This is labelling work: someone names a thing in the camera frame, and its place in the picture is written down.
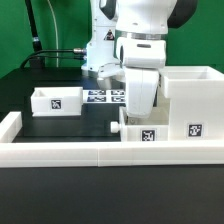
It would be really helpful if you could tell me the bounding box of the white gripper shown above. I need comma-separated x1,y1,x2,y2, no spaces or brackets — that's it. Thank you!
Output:
116,37,166,118

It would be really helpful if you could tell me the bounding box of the white U-shaped border fence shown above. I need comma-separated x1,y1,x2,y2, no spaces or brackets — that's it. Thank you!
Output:
0,112,224,168

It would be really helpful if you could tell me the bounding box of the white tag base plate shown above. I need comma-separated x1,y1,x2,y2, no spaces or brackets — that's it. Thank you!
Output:
83,89,125,104

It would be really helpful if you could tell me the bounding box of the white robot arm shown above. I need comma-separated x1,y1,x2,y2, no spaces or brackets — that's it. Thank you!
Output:
82,0,198,118

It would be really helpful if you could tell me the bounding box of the white drawer tray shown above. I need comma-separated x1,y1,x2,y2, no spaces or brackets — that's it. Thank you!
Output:
110,107,169,142
30,87,83,117

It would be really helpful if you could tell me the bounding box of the white thin cable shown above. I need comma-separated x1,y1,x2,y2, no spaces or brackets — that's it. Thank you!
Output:
46,0,60,68

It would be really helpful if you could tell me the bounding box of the white front drawer tray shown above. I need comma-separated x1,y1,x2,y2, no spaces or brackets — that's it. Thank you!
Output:
110,107,169,142

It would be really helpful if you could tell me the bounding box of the black cable with connector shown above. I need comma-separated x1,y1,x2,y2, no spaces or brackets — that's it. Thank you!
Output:
20,47,88,70

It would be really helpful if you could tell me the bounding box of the white drawer cabinet box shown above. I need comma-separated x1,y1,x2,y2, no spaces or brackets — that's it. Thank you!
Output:
160,66,224,140

